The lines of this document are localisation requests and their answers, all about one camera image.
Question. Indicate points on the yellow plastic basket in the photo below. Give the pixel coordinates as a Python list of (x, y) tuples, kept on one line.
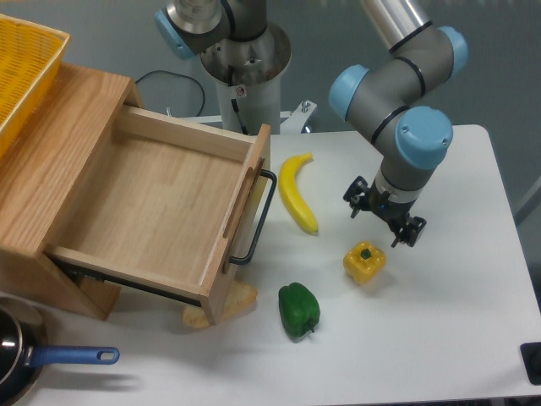
[(31, 55)]

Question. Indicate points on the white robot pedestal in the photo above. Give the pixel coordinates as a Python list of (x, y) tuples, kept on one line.
[(247, 75)]

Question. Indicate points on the open wooden drawer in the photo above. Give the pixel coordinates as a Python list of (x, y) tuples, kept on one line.
[(166, 206)]

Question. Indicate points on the yellow banana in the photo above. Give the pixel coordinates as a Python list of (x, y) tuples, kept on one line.
[(291, 197)]

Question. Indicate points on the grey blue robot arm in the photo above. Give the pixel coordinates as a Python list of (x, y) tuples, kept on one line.
[(383, 105)]

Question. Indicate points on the green bell pepper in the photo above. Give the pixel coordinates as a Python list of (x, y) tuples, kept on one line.
[(299, 310)]

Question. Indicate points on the wooden drawer cabinet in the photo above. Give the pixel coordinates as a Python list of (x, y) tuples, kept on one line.
[(39, 174)]

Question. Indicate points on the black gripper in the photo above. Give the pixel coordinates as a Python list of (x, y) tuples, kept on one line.
[(407, 230)]

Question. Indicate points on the yellow bell pepper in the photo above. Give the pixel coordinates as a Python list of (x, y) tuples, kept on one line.
[(363, 262)]

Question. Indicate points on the black pan blue handle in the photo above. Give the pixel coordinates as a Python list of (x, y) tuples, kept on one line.
[(25, 350)]

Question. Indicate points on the bread slice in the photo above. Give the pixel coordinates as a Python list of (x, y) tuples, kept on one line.
[(240, 297)]

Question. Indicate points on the black drawer handle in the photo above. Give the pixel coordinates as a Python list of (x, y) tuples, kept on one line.
[(261, 220)]

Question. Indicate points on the black corner object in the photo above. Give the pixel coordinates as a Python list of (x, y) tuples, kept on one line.
[(531, 359)]

